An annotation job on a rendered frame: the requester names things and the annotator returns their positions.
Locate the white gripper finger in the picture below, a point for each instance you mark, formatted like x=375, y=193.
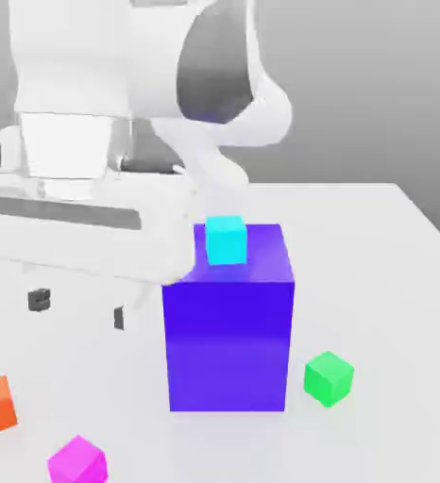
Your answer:
x=38, y=300
x=119, y=317

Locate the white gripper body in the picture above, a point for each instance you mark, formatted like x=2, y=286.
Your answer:
x=91, y=249

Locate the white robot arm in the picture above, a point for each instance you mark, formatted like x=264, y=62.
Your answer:
x=72, y=56

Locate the small cyan cube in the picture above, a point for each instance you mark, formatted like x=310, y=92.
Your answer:
x=226, y=241

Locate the small magenta cube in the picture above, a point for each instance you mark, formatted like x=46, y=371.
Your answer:
x=78, y=462

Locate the small green cube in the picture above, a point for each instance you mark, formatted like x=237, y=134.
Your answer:
x=328, y=379

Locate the large blue box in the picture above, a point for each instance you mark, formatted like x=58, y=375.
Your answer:
x=227, y=339

